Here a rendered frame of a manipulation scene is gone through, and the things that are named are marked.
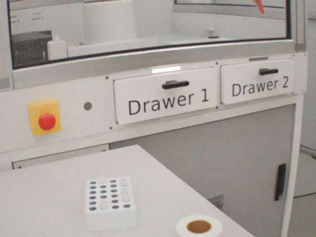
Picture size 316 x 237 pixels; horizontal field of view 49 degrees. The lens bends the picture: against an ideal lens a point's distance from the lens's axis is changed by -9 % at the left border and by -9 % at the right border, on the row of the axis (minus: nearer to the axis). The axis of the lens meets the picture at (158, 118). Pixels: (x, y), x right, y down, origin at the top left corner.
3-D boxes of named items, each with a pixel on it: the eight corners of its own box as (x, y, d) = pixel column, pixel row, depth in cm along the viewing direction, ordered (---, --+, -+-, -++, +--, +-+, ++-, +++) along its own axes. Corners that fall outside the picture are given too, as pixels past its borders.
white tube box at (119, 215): (137, 228, 61) (135, 209, 60) (87, 232, 60) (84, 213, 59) (131, 193, 73) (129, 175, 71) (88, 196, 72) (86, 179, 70)
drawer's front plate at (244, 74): (293, 91, 118) (294, 59, 115) (224, 105, 107) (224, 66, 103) (289, 90, 120) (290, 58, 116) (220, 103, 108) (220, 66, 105)
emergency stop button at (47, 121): (57, 130, 81) (55, 112, 80) (40, 132, 80) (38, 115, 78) (55, 126, 84) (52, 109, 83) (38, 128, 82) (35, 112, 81)
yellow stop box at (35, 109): (62, 132, 84) (59, 101, 82) (33, 137, 81) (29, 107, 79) (58, 126, 89) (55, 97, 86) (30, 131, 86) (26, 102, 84)
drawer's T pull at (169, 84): (189, 86, 96) (189, 80, 95) (163, 90, 93) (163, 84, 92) (183, 83, 99) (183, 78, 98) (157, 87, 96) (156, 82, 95)
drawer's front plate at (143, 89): (216, 106, 106) (216, 67, 102) (118, 125, 94) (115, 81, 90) (213, 105, 107) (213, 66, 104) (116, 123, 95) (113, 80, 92)
